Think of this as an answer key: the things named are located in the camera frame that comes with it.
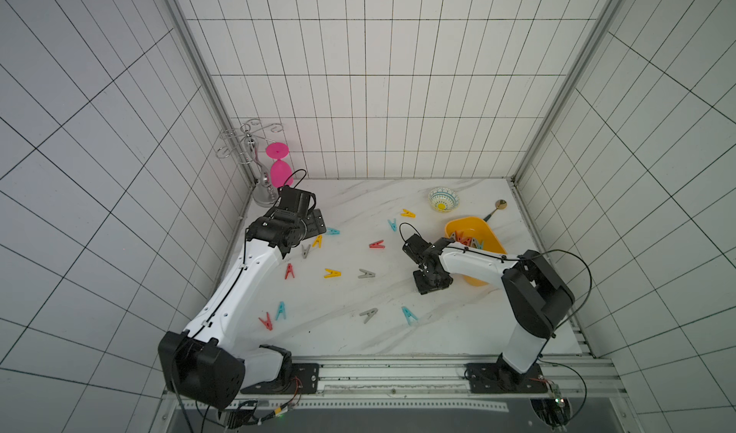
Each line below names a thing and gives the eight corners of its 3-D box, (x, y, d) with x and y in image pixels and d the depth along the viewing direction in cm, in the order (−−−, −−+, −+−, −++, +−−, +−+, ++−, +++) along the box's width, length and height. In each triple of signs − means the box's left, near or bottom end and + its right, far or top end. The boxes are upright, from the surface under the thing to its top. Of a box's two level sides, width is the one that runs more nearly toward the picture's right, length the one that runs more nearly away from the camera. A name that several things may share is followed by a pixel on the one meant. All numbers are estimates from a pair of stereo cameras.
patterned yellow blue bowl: (430, 213, 110) (432, 206, 107) (427, 194, 117) (428, 187, 113) (458, 213, 110) (461, 206, 107) (454, 194, 117) (456, 187, 113)
